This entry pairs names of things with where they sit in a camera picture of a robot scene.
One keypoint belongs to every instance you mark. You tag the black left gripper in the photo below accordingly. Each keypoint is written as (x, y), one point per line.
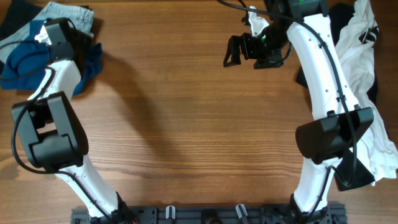
(86, 38)

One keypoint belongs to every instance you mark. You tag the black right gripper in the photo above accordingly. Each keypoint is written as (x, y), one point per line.
(275, 60)

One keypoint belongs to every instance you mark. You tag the dark blue shirt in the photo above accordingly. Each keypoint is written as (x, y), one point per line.
(22, 68)

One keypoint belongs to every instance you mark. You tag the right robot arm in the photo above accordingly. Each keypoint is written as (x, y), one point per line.
(328, 143)

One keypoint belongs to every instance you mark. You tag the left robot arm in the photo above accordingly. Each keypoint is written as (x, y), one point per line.
(48, 138)

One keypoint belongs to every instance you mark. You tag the light blue folded jeans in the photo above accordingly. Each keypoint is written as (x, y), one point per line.
(68, 15)

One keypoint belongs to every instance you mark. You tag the black folded garment under jeans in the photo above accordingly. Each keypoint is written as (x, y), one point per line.
(14, 15)

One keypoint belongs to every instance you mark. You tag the black garment at right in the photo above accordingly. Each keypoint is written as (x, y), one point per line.
(340, 14)

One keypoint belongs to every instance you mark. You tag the white shirt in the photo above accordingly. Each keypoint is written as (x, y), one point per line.
(356, 54)

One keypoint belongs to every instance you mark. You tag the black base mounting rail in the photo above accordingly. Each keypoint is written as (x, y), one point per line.
(271, 213)

